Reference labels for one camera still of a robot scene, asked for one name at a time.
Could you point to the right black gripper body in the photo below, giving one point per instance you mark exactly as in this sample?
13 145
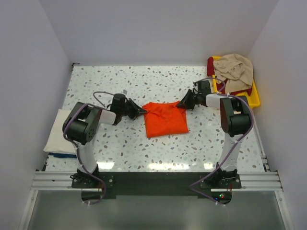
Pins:
196 97

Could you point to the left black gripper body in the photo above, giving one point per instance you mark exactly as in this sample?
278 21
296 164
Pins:
123 111

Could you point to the beige t shirt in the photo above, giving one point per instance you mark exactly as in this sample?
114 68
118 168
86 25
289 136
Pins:
236 70

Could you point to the yellow plastic tray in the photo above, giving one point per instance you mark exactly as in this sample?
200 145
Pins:
253 100

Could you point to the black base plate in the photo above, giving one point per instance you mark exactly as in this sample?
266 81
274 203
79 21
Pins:
110 185

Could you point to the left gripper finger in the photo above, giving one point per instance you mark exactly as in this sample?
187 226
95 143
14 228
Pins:
133 104
136 111

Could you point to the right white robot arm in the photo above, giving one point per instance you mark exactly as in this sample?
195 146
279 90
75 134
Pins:
236 118

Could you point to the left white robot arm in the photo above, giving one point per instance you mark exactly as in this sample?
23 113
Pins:
82 123

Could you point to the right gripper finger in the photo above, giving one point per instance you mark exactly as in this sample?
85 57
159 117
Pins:
185 104
189 97

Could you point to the aluminium frame rail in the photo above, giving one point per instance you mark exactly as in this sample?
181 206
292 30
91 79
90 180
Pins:
52 181

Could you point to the folded cream t shirt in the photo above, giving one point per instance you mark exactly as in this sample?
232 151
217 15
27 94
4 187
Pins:
56 143

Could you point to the orange t shirt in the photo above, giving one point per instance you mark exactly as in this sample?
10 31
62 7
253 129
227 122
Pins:
163 119

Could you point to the dark red t shirt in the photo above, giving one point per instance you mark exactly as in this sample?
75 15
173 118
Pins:
222 85

